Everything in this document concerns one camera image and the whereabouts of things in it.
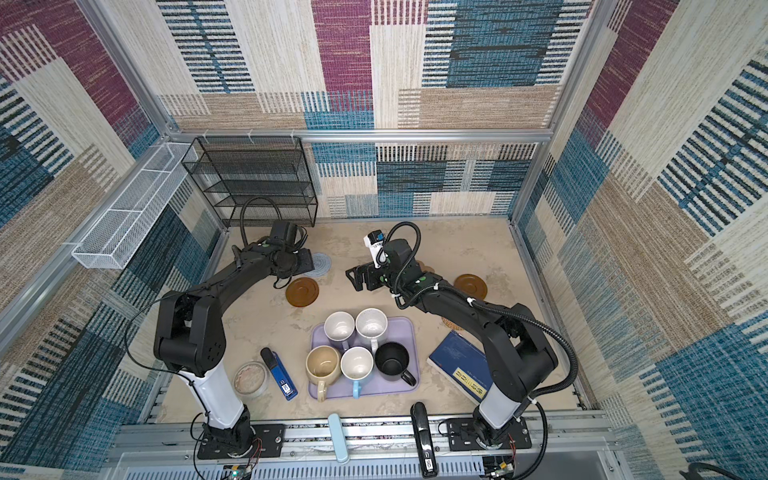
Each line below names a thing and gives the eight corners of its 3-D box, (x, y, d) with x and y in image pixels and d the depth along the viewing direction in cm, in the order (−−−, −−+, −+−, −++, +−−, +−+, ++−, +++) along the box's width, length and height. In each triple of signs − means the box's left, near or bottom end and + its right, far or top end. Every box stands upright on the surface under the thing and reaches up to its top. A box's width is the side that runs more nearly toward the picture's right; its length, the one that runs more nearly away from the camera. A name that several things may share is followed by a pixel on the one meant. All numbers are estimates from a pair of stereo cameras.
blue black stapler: (289, 401, 81) (284, 396, 78) (264, 356, 89) (259, 350, 85) (299, 392, 82) (295, 387, 79) (274, 349, 90) (269, 343, 86)
